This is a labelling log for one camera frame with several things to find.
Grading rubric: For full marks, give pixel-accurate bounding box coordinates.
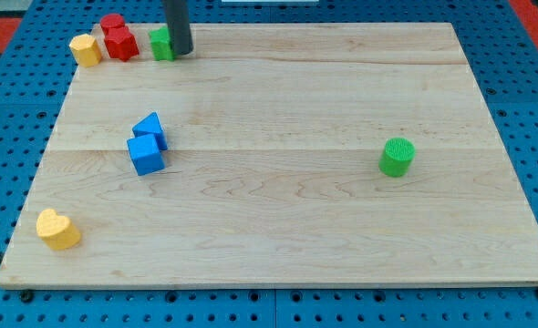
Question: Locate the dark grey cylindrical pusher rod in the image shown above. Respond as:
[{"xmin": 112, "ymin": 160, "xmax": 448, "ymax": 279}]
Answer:
[{"xmin": 161, "ymin": 0, "xmax": 193, "ymax": 56}]

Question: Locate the red cylinder block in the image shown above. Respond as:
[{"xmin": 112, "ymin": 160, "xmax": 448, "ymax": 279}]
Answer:
[{"xmin": 99, "ymin": 13, "xmax": 126, "ymax": 35}]

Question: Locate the green star block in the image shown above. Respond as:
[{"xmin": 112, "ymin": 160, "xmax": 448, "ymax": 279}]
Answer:
[{"xmin": 149, "ymin": 26, "xmax": 175, "ymax": 61}]

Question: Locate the blue cube block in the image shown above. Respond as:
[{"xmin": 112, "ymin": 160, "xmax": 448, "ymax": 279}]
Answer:
[{"xmin": 127, "ymin": 134, "xmax": 165, "ymax": 176}]

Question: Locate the light wooden board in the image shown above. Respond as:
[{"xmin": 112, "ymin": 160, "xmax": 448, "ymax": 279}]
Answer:
[{"xmin": 0, "ymin": 23, "xmax": 538, "ymax": 290}]

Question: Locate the yellow heart block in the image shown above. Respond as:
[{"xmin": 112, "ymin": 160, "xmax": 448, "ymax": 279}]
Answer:
[{"xmin": 36, "ymin": 209, "xmax": 82, "ymax": 251}]

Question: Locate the blue triangle block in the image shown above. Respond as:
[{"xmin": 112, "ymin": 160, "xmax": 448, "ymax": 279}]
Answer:
[{"xmin": 132, "ymin": 112, "xmax": 168, "ymax": 150}]

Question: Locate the green cylinder block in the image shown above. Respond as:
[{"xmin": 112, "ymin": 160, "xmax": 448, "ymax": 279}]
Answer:
[{"xmin": 378, "ymin": 138, "xmax": 416, "ymax": 178}]

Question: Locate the yellow hexagon block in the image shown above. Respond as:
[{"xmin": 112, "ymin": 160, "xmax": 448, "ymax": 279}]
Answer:
[{"xmin": 69, "ymin": 34, "xmax": 102, "ymax": 67}]

